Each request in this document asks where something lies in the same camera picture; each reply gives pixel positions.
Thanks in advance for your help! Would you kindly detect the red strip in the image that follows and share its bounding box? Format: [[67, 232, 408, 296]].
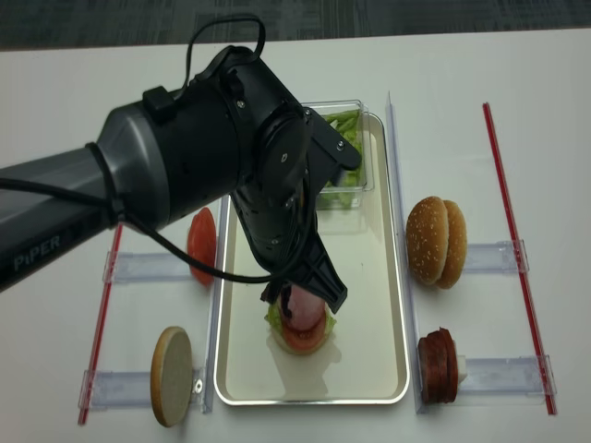
[[482, 102, 558, 416], [78, 223, 123, 426]]

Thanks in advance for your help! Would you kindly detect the clear plastic salad box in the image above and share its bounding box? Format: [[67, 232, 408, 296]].
[[304, 100, 373, 210]]

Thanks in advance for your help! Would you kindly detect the sesame bun top front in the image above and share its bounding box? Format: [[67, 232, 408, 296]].
[[405, 196, 449, 285]]

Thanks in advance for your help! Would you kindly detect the green lettuce in box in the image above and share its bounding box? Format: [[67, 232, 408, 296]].
[[323, 110, 363, 186]]

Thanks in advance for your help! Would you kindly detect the clear bun holder rail right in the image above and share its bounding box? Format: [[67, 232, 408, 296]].
[[463, 240, 529, 274]]

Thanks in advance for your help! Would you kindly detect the tomato end piece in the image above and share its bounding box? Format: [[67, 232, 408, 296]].
[[187, 208, 217, 268]]

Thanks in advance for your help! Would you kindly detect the clear tomato holder rail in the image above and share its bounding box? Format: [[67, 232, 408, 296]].
[[103, 251, 192, 283]]

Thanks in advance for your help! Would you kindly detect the left clear divider rail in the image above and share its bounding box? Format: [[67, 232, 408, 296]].
[[200, 197, 231, 414]]

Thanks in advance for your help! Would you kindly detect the bun top behind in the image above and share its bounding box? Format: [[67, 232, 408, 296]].
[[436, 200, 467, 289]]

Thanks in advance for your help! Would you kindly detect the bun half left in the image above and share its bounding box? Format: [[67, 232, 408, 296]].
[[150, 326, 193, 427]]

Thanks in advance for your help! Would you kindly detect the right red strip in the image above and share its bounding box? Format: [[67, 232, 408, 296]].
[[482, 102, 558, 416]]

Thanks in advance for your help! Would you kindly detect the clear bun holder rail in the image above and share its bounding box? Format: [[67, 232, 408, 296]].
[[78, 367, 212, 413], [463, 240, 529, 274]]

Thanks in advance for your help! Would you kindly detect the pink ham slice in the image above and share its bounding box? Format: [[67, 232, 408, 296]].
[[287, 285, 325, 331]]

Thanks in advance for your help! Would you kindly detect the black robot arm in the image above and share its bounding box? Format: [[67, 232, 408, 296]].
[[1, 46, 361, 311]]

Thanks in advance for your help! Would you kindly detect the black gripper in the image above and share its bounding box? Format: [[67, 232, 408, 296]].
[[248, 220, 347, 318]]

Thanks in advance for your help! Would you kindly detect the lettuce leaf on bun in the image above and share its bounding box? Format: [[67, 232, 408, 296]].
[[265, 303, 337, 334]]

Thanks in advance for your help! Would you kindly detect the clear meat holder rail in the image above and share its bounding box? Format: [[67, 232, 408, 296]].
[[453, 355, 557, 407]]

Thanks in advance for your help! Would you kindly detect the white pusher block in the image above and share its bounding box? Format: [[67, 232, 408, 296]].
[[456, 355, 467, 384]]

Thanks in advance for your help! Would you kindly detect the left red strip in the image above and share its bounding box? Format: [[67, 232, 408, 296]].
[[78, 223, 123, 426]]

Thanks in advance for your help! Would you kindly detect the stack of meat slices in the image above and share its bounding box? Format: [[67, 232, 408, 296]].
[[417, 328, 460, 404]]

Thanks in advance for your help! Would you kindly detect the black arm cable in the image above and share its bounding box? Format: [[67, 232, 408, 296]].
[[0, 15, 320, 285]]

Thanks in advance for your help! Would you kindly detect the clear bun holder rail left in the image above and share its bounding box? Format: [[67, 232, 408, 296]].
[[78, 367, 212, 413]]

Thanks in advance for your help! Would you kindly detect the cream metal tray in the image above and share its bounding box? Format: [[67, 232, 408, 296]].
[[214, 114, 409, 406]]

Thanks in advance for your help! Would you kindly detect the lower tomato slice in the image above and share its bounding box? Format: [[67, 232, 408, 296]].
[[283, 317, 326, 353]]

